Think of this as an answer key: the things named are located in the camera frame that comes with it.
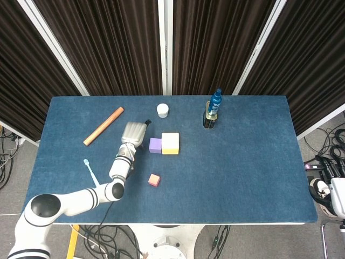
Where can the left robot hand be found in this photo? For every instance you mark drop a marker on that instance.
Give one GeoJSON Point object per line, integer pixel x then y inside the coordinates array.
{"type": "Point", "coordinates": [132, 133]}

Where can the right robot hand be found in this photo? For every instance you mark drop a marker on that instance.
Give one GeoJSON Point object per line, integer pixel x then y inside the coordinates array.
{"type": "Point", "coordinates": [339, 194]}

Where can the medium purple cube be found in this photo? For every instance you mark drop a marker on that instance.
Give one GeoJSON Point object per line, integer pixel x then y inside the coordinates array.
{"type": "Point", "coordinates": [155, 145]}

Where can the small red cube orange top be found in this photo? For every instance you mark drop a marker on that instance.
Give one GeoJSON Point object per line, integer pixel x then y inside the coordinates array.
{"type": "Point", "coordinates": [154, 179]}

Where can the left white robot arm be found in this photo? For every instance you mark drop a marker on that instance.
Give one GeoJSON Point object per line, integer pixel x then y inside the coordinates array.
{"type": "Point", "coordinates": [78, 199]}

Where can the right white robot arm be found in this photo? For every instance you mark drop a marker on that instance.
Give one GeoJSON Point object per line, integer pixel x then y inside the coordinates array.
{"type": "Point", "coordinates": [343, 225]}

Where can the orange wooden stick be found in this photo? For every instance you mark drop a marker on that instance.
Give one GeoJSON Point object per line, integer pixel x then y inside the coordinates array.
{"type": "Point", "coordinates": [103, 126]}

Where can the white round jar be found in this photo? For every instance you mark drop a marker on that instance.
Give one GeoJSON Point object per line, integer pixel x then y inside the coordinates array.
{"type": "Point", "coordinates": [162, 110]}

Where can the white and yellow block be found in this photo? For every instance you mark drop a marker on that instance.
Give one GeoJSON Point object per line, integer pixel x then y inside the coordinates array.
{"type": "Point", "coordinates": [170, 141]}

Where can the black power strip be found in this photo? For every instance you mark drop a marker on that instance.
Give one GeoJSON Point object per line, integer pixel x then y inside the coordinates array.
{"type": "Point", "coordinates": [312, 166]}

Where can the light blue toothbrush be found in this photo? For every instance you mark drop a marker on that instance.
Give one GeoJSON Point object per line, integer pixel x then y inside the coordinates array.
{"type": "Point", "coordinates": [90, 171]}

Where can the dark tin can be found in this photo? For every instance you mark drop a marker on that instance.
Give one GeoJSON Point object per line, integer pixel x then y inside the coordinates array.
{"type": "Point", "coordinates": [208, 121]}

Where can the brown pleated partition panel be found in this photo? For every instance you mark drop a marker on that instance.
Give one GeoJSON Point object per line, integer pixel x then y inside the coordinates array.
{"type": "Point", "coordinates": [310, 67]}
{"type": "Point", "coordinates": [215, 43]}
{"type": "Point", "coordinates": [113, 48]}
{"type": "Point", "coordinates": [27, 81]}

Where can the blue spray bottle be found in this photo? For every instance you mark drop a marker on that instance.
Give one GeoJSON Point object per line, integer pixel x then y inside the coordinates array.
{"type": "Point", "coordinates": [215, 101]}

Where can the blue fabric table cover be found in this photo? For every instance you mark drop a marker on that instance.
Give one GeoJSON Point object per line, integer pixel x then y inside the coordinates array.
{"type": "Point", "coordinates": [242, 175]}

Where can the yellow floor strip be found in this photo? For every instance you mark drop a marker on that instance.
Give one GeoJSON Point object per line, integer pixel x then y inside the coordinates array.
{"type": "Point", "coordinates": [72, 242]}

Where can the white table frame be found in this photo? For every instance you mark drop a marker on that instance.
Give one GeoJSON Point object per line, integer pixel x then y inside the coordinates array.
{"type": "Point", "coordinates": [188, 223]}

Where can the white pedestal base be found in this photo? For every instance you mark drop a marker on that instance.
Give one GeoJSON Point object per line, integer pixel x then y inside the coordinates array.
{"type": "Point", "coordinates": [167, 242]}

